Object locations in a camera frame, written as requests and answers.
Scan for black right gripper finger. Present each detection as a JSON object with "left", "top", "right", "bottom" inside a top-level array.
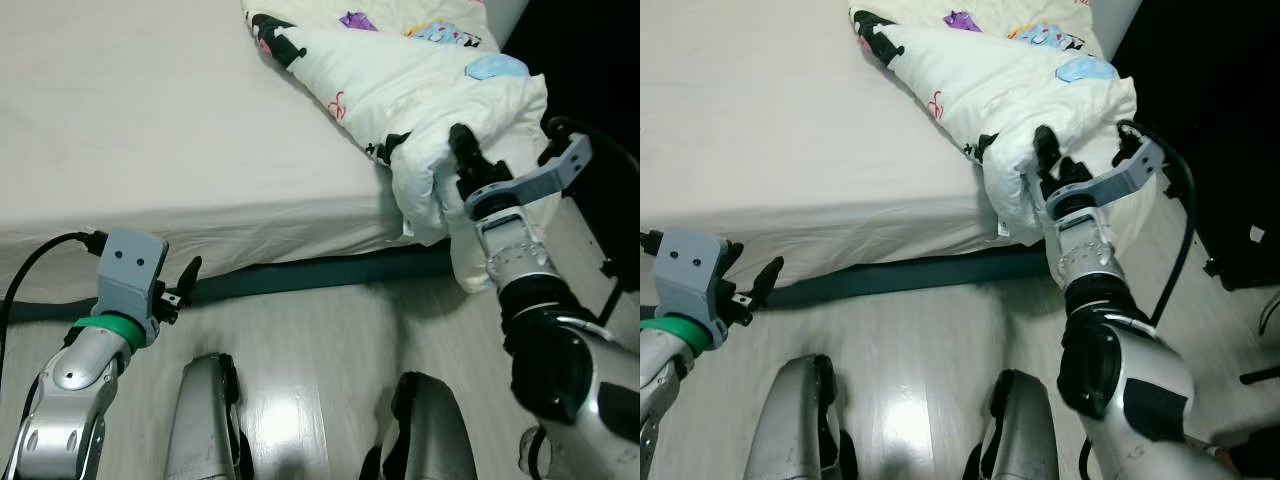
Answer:
[
  {"left": 1030, "top": 125, "right": 1064, "bottom": 179},
  {"left": 448, "top": 123, "right": 488, "bottom": 179}
]

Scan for cream cartoon print quilt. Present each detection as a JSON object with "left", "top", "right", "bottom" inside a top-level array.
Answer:
[
  {"left": 243, "top": 0, "right": 551, "bottom": 294},
  {"left": 850, "top": 0, "right": 1161, "bottom": 263}
]

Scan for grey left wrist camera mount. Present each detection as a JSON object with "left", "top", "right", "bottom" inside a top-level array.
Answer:
[
  {"left": 655, "top": 228, "right": 729, "bottom": 326},
  {"left": 97, "top": 228, "right": 169, "bottom": 321}
]

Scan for bed mattress with beige sheet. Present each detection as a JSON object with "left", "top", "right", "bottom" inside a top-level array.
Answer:
[
  {"left": 0, "top": 0, "right": 501, "bottom": 301},
  {"left": 640, "top": 0, "right": 1111, "bottom": 291}
]

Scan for silver robot right leg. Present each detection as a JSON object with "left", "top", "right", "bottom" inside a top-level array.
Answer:
[
  {"left": 360, "top": 372, "right": 481, "bottom": 480},
  {"left": 975, "top": 370, "right": 1061, "bottom": 480}
]

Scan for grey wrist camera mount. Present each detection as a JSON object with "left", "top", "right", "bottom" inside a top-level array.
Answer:
[
  {"left": 97, "top": 228, "right": 169, "bottom": 321},
  {"left": 463, "top": 133, "right": 593, "bottom": 216},
  {"left": 1045, "top": 138, "right": 1166, "bottom": 216},
  {"left": 655, "top": 228, "right": 729, "bottom": 326}
]

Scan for dark teal bed frame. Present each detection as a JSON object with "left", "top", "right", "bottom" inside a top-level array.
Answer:
[
  {"left": 0, "top": 240, "right": 456, "bottom": 326},
  {"left": 640, "top": 245, "right": 1061, "bottom": 311}
]

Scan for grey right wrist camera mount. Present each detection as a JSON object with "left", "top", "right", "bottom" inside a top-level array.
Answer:
[
  {"left": 1045, "top": 138, "right": 1166, "bottom": 216},
  {"left": 463, "top": 133, "right": 593, "bottom": 216}
]

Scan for silver robot left leg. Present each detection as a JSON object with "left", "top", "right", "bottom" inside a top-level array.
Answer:
[
  {"left": 165, "top": 352, "right": 251, "bottom": 480},
  {"left": 750, "top": 355, "right": 851, "bottom": 480}
]

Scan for silver robot leg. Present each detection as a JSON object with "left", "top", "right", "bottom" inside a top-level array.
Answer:
[
  {"left": 750, "top": 355, "right": 851, "bottom": 480},
  {"left": 165, "top": 352, "right": 251, "bottom": 480},
  {"left": 360, "top": 372, "right": 481, "bottom": 480},
  {"left": 975, "top": 370, "right": 1061, "bottom": 480}
]

